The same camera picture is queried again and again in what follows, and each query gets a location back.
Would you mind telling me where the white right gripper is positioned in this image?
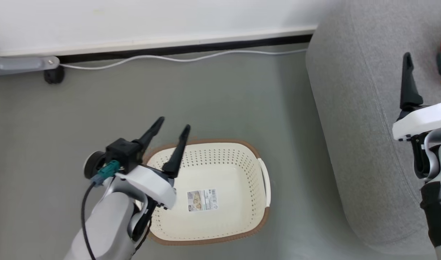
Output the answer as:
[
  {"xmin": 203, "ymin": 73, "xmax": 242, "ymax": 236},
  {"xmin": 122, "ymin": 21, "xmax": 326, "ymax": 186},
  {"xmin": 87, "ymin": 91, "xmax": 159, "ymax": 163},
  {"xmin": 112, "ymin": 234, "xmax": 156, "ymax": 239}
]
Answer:
[{"xmin": 392, "ymin": 52, "xmax": 441, "ymax": 142}]

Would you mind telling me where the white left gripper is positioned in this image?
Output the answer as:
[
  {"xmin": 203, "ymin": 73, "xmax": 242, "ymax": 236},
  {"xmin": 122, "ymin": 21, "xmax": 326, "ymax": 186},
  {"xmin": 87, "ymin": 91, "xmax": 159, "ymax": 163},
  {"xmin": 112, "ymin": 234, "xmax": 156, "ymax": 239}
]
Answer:
[{"xmin": 116, "ymin": 116, "xmax": 191, "ymax": 210}]

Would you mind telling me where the cream perforated laundry basket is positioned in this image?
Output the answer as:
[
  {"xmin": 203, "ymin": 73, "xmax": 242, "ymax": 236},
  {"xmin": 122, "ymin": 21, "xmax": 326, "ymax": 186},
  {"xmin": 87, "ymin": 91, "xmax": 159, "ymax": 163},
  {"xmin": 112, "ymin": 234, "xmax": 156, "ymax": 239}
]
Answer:
[{"xmin": 143, "ymin": 139, "xmax": 271, "ymax": 246}]

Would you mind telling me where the paper label sticker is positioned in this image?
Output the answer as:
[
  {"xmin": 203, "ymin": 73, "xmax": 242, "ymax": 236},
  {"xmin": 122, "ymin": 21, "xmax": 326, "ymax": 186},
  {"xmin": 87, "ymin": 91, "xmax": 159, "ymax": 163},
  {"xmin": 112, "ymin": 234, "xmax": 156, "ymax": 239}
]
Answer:
[{"xmin": 187, "ymin": 188, "xmax": 219, "ymax": 212}]

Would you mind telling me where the grey fabric sofa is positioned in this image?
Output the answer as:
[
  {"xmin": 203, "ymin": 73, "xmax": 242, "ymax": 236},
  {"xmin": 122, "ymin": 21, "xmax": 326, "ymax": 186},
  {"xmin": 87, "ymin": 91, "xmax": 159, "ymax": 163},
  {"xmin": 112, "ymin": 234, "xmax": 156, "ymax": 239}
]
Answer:
[{"xmin": 306, "ymin": 0, "xmax": 441, "ymax": 255}]

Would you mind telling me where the black floor edge strip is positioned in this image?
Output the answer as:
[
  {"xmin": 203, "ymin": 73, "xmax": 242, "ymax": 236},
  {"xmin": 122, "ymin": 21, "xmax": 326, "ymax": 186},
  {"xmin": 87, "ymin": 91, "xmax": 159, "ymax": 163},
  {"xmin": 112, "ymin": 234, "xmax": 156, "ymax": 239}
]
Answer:
[{"xmin": 58, "ymin": 34, "xmax": 314, "ymax": 64}]

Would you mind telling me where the black caster wheel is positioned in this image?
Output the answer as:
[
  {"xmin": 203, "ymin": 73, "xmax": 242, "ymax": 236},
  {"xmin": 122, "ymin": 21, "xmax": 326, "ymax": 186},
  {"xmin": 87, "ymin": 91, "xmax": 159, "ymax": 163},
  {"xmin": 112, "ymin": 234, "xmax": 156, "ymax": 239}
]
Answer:
[{"xmin": 43, "ymin": 67, "xmax": 65, "ymax": 85}]

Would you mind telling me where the grey metal base leg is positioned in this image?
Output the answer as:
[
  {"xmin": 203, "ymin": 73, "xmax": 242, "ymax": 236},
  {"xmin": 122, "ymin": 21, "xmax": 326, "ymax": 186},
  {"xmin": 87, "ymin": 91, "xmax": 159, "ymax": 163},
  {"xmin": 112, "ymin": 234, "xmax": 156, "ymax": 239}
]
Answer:
[{"xmin": 0, "ymin": 55, "xmax": 60, "ymax": 76}]

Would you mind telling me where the teal cable connector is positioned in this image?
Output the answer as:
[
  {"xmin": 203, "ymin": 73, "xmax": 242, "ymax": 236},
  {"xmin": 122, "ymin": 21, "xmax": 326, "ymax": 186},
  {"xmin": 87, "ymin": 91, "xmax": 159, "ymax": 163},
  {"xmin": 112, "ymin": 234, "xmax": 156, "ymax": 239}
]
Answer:
[{"xmin": 90, "ymin": 160, "xmax": 120, "ymax": 186}]

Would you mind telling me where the white floor cable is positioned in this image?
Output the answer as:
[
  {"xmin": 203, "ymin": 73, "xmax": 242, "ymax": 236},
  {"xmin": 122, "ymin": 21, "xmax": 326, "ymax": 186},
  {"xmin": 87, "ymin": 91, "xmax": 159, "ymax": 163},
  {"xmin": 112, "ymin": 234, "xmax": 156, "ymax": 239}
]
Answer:
[{"xmin": 60, "ymin": 49, "xmax": 309, "ymax": 70}]

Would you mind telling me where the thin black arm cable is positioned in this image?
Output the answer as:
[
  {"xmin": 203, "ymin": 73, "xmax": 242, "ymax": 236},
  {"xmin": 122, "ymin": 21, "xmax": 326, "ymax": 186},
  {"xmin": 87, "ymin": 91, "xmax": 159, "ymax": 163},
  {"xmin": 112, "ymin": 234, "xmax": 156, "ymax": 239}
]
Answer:
[{"xmin": 81, "ymin": 181, "xmax": 98, "ymax": 260}]

